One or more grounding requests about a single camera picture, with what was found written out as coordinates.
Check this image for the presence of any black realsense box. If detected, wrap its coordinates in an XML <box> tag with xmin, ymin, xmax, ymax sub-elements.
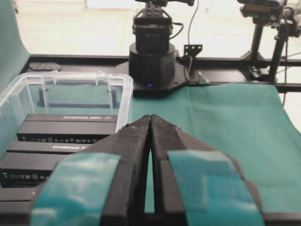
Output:
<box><xmin>16</xmin><ymin>114</ymin><xmax>118</xmax><ymax>144</ymax></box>
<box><xmin>0</xmin><ymin>141</ymin><xmax>91</xmax><ymax>188</ymax></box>
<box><xmin>0</xmin><ymin>187</ymin><xmax>36</xmax><ymax>226</ymax></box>

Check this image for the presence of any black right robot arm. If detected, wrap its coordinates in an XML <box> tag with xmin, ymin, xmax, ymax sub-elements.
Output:
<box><xmin>117</xmin><ymin>0</ymin><xmax>203</xmax><ymax>96</ymax></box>

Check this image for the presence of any clear plastic storage case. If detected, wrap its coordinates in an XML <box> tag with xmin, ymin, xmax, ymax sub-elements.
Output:
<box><xmin>0</xmin><ymin>72</ymin><xmax>133</xmax><ymax>158</ymax></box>

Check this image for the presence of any black aluminium frame rail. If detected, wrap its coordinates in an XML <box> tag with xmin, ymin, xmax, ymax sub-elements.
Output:
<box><xmin>25</xmin><ymin>55</ymin><xmax>301</xmax><ymax>96</ymax></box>

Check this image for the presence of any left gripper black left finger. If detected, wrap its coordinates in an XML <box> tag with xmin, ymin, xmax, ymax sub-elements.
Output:
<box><xmin>30</xmin><ymin>115</ymin><xmax>151</xmax><ymax>226</ymax></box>

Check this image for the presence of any black cable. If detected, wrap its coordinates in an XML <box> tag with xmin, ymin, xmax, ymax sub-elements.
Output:
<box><xmin>171</xmin><ymin>0</ymin><xmax>200</xmax><ymax>81</ymax></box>

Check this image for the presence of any black camera stand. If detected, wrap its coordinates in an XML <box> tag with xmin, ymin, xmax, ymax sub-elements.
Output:
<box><xmin>238</xmin><ymin>0</ymin><xmax>301</xmax><ymax>82</ymax></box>

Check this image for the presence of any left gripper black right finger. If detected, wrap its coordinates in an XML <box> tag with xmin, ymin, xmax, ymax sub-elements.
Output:
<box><xmin>150</xmin><ymin>115</ymin><xmax>264</xmax><ymax>226</ymax></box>

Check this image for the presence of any green table cloth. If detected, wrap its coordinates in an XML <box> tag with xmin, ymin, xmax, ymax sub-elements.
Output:
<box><xmin>0</xmin><ymin>0</ymin><xmax>301</xmax><ymax>226</ymax></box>

